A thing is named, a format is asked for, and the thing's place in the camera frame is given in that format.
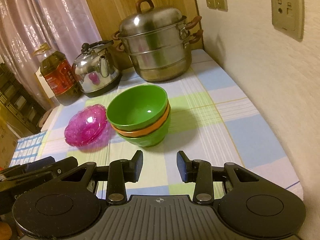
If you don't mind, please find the orange plastic bowl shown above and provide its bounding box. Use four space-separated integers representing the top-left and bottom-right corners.
111 103 170 138

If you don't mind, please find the green plastic bowl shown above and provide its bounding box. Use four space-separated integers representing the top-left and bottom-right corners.
106 85 168 131
117 112 171 147

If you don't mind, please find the pink glass plate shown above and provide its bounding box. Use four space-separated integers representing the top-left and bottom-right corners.
64 104 107 147

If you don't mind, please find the person's left hand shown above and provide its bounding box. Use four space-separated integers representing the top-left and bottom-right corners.
0 222 12 240

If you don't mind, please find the blue white checked cloth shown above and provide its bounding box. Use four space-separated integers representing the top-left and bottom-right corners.
9 131 47 167

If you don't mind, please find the stainless steel kettle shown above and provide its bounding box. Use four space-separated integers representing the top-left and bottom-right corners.
72 40 121 98

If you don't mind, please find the dark shelf rack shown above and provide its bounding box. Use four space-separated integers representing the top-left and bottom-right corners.
0 63 46 134

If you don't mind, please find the large cooking oil bottle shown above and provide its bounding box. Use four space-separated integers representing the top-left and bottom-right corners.
33 42 82 106

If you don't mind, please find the stainless steel steamer pot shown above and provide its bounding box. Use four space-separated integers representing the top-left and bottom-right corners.
112 0 203 82

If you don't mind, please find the sheer lilac curtain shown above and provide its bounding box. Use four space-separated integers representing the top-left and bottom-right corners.
1 0 101 109

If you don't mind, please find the wall socket plate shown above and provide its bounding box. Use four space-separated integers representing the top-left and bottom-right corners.
271 0 305 42

